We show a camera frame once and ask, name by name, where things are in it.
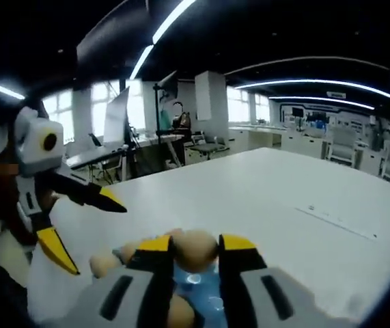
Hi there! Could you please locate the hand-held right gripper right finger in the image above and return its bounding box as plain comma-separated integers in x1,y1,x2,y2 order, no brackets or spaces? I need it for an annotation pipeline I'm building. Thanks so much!
217,233,351,328

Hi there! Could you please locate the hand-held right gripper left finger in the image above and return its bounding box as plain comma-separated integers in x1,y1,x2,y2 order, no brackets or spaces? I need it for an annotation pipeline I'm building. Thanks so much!
44,234,176,328

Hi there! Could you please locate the blue egg tray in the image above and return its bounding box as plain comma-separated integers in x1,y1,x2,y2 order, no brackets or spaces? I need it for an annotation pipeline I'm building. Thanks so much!
172,261,228,328

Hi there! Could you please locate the person's left hand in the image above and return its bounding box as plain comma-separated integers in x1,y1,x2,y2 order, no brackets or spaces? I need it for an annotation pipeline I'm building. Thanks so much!
0,174,36,244

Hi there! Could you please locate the dark desk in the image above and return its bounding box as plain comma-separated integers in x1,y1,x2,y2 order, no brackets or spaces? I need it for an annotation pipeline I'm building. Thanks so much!
65,146,133,182

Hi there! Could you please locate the white tilted panel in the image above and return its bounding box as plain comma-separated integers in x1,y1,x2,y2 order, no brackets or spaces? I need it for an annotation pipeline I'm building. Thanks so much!
103,86,131,145

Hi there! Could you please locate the green hanging cloth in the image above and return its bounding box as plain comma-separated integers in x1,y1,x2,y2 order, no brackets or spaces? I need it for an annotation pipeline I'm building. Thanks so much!
159,109,172,130

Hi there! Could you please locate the white table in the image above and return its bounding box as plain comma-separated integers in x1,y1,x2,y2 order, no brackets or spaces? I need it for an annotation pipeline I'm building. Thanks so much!
27,146,390,328

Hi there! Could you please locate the dark brown object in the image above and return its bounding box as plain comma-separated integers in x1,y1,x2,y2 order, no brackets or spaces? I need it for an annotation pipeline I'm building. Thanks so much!
172,111,193,135

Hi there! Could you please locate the grey office chair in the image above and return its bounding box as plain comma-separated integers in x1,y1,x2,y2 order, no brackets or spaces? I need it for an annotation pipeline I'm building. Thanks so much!
190,135,230,161

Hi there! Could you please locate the grey studio softbox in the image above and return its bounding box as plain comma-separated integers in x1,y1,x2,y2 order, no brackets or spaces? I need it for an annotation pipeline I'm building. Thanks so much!
156,70,179,97

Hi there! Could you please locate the white drawer cabinet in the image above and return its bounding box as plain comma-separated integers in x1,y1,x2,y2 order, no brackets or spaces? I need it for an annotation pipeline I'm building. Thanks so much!
281,131,329,159

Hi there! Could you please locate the white square pillar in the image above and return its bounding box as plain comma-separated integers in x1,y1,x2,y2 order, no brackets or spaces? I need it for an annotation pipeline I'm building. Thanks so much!
194,70,230,123

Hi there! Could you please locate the white side counter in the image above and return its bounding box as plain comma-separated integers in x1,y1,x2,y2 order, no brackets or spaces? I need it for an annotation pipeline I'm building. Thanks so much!
228,126,283,154

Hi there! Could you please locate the short curved ceiling light strip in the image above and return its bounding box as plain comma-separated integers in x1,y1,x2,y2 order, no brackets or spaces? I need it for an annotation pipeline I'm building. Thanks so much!
268,94,376,111

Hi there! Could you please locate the long curved ceiling light strip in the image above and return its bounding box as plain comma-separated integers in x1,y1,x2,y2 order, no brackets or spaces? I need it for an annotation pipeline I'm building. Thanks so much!
233,78,390,99

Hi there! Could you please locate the white table cable flap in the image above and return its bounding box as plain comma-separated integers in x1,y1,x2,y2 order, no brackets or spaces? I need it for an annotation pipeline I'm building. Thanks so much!
294,204,379,241

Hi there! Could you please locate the blue-trimmed display wall shelf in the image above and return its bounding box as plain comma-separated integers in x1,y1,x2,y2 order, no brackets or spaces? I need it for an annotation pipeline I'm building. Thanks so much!
279,102,390,137

